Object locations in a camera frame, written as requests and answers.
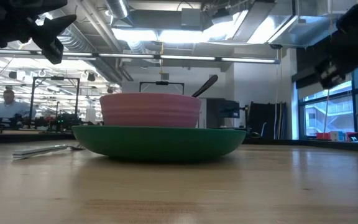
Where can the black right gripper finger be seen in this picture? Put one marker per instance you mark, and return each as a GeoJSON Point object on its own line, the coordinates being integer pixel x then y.
{"type": "Point", "coordinates": [331, 73]}

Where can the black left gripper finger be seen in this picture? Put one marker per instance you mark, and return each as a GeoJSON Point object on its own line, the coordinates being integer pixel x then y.
{"type": "Point", "coordinates": [53, 28]}
{"type": "Point", "coordinates": [55, 49]}

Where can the pink ribbed bowl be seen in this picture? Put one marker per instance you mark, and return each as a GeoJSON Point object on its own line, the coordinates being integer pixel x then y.
{"type": "Point", "coordinates": [148, 109]}

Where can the dark brown spoon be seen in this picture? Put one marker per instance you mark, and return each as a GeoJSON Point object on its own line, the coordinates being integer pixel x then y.
{"type": "Point", "coordinates": [208, 84]}

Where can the green round plate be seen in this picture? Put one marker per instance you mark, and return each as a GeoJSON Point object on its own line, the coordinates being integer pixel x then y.
{"type": "Point", "coordinates": [157, 143]}

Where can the red box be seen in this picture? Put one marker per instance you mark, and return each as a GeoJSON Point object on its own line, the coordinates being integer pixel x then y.
{"type": "Point", "coordinates": [323, 136]}

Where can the person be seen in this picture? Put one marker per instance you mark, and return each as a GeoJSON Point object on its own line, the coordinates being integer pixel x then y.
{"type": "Point", "coordinates": [9, 109]}

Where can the black standing panels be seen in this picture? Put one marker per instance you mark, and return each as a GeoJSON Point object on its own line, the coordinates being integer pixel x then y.
{"type": "Point", "coordinates": [266, 119]}

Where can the silver metal fork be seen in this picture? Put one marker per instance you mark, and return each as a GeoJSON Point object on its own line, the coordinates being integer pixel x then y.
{"type": "Point", "coordinates": [39, 151]}

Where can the small black screen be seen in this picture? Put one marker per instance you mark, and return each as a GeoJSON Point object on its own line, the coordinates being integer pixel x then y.
{"type": "Point", "coordinates": [228, 109]}

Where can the long ceiling light strip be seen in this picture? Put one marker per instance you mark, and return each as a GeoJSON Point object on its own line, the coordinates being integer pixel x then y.
{"type": "Point", "coordinates": [185, 58]}

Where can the tall black frame rig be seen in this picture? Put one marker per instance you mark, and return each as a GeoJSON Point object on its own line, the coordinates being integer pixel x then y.
{"type": "Point", "coordinates": [54, 78]}

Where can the silver ventilation duct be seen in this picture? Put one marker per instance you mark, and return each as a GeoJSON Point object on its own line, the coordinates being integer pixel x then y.
{"type": "Point", "coordinates": [118, 7]}

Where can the low black frame rig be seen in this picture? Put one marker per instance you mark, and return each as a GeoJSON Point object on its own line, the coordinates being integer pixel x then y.
{"type": "Point", "coordinates": [162, 83]}

